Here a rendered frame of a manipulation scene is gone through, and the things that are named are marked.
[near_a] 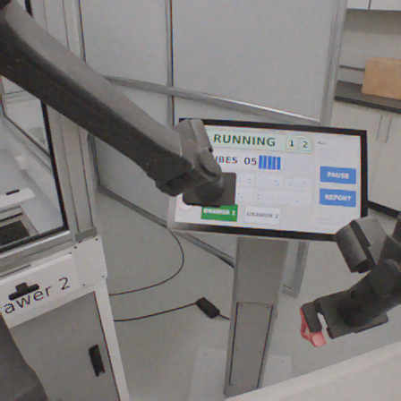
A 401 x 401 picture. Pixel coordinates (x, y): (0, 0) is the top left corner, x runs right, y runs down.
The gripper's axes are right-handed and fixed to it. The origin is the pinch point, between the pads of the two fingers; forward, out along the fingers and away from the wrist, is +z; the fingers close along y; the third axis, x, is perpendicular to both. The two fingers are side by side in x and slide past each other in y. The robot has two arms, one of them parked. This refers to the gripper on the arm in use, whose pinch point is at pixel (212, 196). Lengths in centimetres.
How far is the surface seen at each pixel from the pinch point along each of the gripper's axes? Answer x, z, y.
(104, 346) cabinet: 45, 38, 34
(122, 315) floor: 46, 118, 54
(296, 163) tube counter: -13.2, 14.9, -20.3
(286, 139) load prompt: -19.8, 15.0, -17.5
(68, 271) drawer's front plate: 19.8, 9.8, 36.0
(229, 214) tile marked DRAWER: 1.4, 14.9, -3.5
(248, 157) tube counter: -14.2, 15.0, -7.5
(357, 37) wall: -198, 210, -106
